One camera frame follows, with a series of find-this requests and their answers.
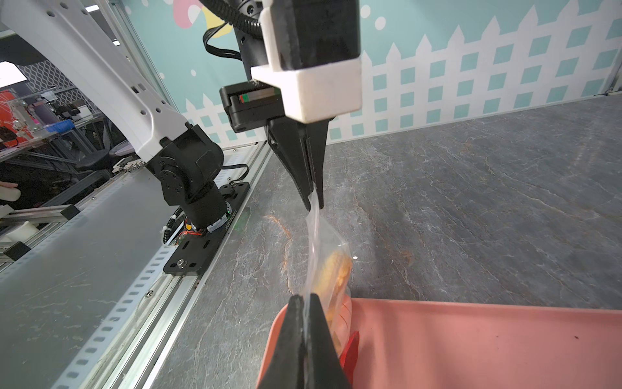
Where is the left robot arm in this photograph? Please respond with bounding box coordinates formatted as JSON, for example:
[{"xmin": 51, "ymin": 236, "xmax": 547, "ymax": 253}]
[{"xmin": 1, "ymin": 1, "xmax": 362, "ymax": 231}]

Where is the clear resealable bag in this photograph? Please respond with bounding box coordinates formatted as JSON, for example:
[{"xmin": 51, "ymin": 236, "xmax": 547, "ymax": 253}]
[{"xmin": 303, "ymin": 190, "xmax": 353, "ymax": 354}]

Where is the pink tray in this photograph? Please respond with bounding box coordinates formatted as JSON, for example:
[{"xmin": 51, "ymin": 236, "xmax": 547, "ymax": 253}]
[{"xmin": 254, "ymin": 296, "xmax": 622, "ymax": 389}]

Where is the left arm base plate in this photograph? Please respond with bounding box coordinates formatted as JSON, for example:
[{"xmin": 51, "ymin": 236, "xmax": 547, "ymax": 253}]
[{"xmin": 163, "ymin": 182, "xmax": 250, "ymax": 277}]

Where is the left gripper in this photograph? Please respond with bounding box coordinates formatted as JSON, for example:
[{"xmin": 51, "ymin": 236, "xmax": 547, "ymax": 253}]
[{"xmin": 220, "ymin": 1, "xmax": 363, "ymax": 211}]

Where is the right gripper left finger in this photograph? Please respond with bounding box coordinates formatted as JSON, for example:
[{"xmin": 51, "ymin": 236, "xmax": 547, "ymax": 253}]
[{"xmin": 258, "ymin": 295, "xmax": 305, "ymax": 389}]

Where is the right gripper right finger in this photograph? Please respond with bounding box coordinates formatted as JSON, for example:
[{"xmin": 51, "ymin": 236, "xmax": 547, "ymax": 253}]
[{"xmin": 305, "ymin": 293, "xmax": 351, "ymax": 388}]

